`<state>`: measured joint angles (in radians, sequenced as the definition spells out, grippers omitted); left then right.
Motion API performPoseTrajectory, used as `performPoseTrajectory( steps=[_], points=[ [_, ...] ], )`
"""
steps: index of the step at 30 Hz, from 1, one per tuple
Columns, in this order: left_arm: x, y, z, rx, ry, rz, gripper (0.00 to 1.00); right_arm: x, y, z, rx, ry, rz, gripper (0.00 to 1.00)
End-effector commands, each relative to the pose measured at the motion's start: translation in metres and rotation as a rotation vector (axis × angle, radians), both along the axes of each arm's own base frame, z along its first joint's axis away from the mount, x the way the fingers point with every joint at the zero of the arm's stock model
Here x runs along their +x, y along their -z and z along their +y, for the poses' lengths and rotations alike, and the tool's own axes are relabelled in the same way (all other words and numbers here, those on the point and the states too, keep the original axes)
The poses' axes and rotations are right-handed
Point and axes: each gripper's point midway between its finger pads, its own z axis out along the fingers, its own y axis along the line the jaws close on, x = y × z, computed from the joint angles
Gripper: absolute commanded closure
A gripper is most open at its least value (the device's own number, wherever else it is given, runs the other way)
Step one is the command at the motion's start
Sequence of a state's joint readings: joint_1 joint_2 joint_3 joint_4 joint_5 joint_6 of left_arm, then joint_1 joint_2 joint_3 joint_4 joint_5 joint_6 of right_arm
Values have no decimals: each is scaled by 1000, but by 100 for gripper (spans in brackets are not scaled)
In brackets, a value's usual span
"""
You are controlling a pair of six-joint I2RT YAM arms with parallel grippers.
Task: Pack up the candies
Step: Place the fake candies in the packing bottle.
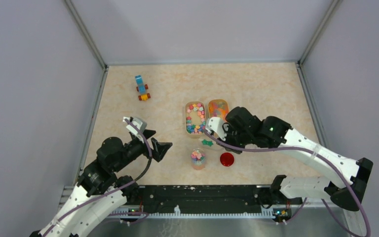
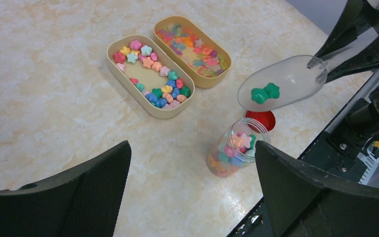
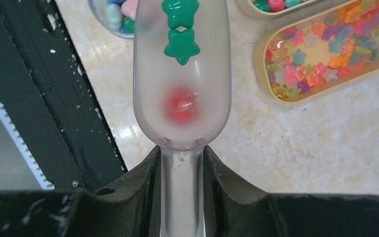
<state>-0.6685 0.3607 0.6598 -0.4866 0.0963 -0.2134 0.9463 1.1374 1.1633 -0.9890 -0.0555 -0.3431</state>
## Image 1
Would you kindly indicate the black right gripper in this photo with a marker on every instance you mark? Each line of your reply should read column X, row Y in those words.
column 228, row 128

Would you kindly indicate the beige tray translucent candies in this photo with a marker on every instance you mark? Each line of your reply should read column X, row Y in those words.
column 218, row 108

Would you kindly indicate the clear plastic scoop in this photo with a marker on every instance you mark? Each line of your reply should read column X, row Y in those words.
column 215, row 147

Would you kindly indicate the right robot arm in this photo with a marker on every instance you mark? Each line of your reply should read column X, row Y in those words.
column 342, row 180

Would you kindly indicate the clear plastic jar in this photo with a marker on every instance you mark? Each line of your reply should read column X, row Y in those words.
column 198, row 159

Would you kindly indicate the green star candy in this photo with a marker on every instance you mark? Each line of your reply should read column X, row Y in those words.
column 207, row 143

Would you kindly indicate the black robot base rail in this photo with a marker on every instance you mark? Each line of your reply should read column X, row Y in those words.
column 208, row 199

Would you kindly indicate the beige tray opaque candies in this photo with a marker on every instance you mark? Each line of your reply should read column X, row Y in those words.
column 196, row 115

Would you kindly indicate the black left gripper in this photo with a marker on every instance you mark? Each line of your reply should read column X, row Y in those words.
column 160, row 148

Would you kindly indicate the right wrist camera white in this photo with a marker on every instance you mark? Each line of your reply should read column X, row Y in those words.
column 216, row 125

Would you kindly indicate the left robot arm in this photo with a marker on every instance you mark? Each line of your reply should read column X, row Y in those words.
column 98, row 191

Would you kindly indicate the blue toy car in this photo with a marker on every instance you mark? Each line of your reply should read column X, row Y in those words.
column 142, row 88

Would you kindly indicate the red jar lid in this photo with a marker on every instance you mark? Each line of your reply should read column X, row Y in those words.
column 227, row 159

